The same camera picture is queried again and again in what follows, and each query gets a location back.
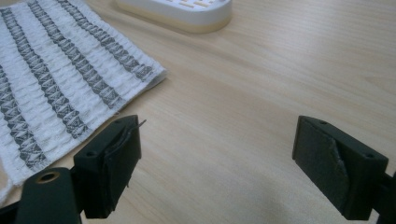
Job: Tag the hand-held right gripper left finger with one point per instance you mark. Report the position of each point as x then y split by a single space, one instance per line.
106 168

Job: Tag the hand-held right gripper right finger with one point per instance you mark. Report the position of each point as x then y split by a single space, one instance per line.
336 168

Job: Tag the white grey striped cloth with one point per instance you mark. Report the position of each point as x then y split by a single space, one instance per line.
59 77

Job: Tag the white slotted soap dish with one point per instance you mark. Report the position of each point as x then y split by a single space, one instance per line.
183 12

